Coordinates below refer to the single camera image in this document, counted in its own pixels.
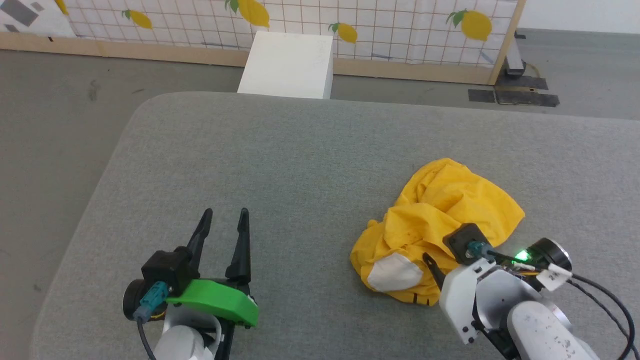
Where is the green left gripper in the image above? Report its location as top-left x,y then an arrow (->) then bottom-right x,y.
166,207 -> 260,329

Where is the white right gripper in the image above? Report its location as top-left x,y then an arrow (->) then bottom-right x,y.
422,252 -> 545,346

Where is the yellow garment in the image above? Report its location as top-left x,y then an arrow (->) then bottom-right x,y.
349,158 -> 526,307

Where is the white box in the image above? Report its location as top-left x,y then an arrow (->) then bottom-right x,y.
236,30 -> 335,100

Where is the black floor tape patch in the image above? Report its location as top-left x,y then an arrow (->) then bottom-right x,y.
468,75 -> 560,108

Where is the lemon print partition screen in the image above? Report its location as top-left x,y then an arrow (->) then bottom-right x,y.
0,0 -> 527,86
54,0 -> 519,67

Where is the grey metal partition foot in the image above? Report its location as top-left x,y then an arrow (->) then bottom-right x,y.
504,30 -> 528,77

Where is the white panel with grey shapes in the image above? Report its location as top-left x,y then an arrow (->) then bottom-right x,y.
0,0 -> 77,39

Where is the teal plug right camera cable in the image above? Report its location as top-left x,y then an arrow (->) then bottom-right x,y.
467,241 -> 521,266

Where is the teal plug camera cable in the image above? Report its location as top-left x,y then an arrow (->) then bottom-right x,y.
467,241 -> 521,266
132,280 -> 169,360

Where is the teal plug left camera cable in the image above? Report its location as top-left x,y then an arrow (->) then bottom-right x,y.
132,280 -> 169,360

